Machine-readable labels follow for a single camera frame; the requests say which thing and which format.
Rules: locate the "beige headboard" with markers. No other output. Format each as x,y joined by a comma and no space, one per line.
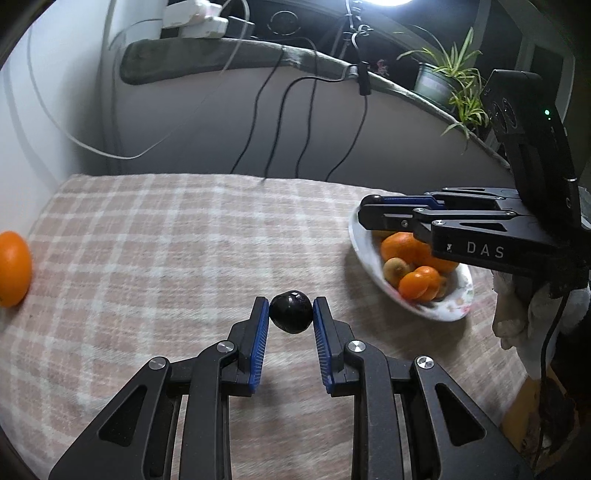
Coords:
194,124

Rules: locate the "large orange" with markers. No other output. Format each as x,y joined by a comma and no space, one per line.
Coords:
14,270

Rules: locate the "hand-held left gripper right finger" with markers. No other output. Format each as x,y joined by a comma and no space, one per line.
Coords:
323,344

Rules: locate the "pink plaid blanket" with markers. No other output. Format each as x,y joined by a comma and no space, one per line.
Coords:
138,240

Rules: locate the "white floral bowl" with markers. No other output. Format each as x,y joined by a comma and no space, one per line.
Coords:
455,302

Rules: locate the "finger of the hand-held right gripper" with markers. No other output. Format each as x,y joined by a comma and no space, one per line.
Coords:
408,200
388,219

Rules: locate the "small mandarin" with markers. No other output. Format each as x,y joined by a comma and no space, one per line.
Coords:
418,284

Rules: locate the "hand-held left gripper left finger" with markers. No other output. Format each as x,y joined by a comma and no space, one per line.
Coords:
258,344

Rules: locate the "potted spider plant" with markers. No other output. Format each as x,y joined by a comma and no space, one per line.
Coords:
455,69

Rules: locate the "bright lamp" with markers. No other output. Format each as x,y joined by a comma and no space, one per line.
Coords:
392,2

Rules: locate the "white power adapter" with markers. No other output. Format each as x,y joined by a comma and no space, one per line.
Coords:
194,18

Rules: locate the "white cloth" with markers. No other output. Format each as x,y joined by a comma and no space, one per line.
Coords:
508,316

